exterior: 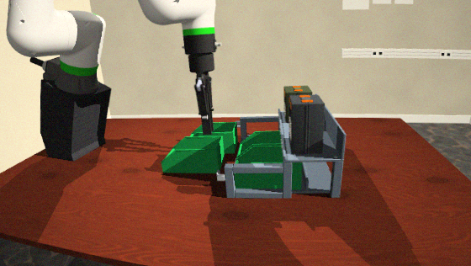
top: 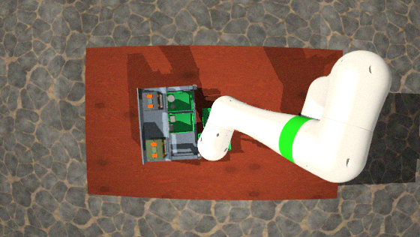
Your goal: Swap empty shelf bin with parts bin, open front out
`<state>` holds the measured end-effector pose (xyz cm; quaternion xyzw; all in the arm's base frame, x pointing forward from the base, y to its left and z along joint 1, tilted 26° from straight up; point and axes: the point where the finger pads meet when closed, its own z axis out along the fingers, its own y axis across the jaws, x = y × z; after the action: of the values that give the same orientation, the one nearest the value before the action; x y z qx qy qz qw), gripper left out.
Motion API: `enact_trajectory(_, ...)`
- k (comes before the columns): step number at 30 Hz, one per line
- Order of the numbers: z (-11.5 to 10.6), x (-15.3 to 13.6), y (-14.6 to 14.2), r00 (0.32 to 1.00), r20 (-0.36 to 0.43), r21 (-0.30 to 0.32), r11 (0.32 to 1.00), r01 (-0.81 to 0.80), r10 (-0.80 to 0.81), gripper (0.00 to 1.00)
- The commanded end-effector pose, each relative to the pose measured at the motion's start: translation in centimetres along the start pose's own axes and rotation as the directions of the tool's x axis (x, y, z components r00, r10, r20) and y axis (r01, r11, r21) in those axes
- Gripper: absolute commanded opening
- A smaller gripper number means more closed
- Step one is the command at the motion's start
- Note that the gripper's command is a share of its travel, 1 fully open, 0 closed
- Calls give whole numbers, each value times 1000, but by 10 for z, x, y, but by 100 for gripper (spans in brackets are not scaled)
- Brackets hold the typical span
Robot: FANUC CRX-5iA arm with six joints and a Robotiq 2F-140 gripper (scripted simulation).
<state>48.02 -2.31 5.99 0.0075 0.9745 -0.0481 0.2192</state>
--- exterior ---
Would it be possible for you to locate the grey metal shelf rack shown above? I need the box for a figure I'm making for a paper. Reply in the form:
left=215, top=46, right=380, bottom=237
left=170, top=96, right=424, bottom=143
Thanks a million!
left=216, top=106, right=346, bottom=199

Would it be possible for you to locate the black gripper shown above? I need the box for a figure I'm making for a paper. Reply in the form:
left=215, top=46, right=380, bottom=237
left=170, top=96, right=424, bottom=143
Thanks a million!
left=188, top=53, right=214, bottom=135

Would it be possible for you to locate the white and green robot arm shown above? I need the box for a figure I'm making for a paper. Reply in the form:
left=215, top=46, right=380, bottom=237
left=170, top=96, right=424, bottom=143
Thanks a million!
left=6, top=0, right=221, bottom=94

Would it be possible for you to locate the green bin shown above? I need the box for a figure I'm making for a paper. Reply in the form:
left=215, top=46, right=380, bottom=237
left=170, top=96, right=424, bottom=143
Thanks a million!
left=235, top=146, right=302, bottom=189
left=163, top=136, right=225, bottom=173
left=191, top=122, right=238, bottom=154
left=236, top=131, right=281, bottom=158

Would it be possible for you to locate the olive green tool case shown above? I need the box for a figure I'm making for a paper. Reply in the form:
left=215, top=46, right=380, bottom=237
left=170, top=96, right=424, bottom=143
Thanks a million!
left=284, top=86, right=313, bottom=123

